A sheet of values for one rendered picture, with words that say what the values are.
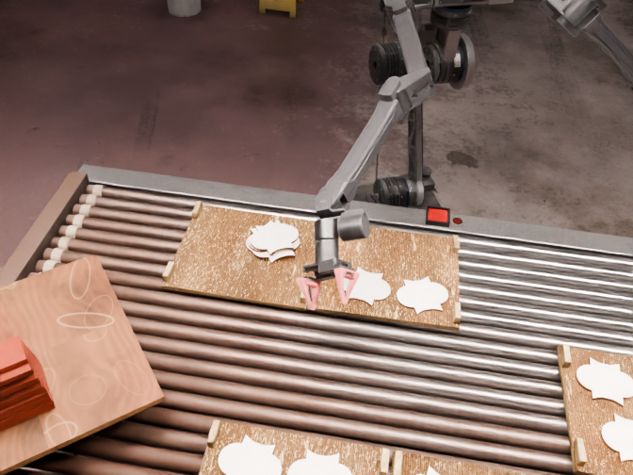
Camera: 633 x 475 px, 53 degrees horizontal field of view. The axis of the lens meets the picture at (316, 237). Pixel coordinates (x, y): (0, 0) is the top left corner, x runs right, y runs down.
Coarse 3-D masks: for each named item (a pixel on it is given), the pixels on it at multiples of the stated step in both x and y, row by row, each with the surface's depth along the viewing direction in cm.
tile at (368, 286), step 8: (360, 272) 181; (368, 272) 181; (344, 280) 179; (360, 280) 179; (368, 280) 179; (376, 280) 179; (344, 288) 176; (360, 288) 177; (368, 288) 177; (376, 288) 177; (384, 288) 177; (352, 296) 175; (360, 296) 175; (368, 296) 175; (376, 296) 175; (384, 296) 175; (368, 304) 174
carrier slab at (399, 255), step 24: (360, 240) 191; (384, 240) 192; (408, 240) 192; (432, 240) 193; (360, 264) 184; (384, 264) 185; (408, 264) 185; (432, 264) 186; (456, 264) 186; (336, 288) 177; (456, 288) 179; (336, 312) 172; (360, 312) 172; (384, 312) 172; (408, 312) 172; (432, 312) 173
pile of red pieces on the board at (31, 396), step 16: (16, 336) 129; (0, 352) 126; (16, 352) 126; (32, 352) 138; (0, 368) 123; (16, 368) 125; (32, 368) 128; (0, 384) 123; (16, 384) 126; (32, 384) 128; (0, 400) 127; (16, 400) 128; (32, 400) 131; (48, 400) 134; (0, 416) 129; (16, 416) 131; (32, 416) 134
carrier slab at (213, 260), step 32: (192, 224) 194; (224, 224) 194; (256, 224) 195; (288, 224) 195; (192, 256) 184; (224, 256) 184; (192, 288) 175; (224, 288) 176; (256, 288) 176; (288, 288) 177
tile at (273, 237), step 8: (272, 224) 190; (280, 224) 190; (256, 232) 187; (264, 232) 188; (272, 232) 188; (280, 232) 188; (288, 232) 188; (296, 232) 188; (256, 240) 185; (264, 240) 185; (272, 240) 185; (280, 240) 185; (288, 240) 185; (256, 248) 183; (264, 248) 183; (272, 248) 183; (280, 248) 183; (288, 248) 184
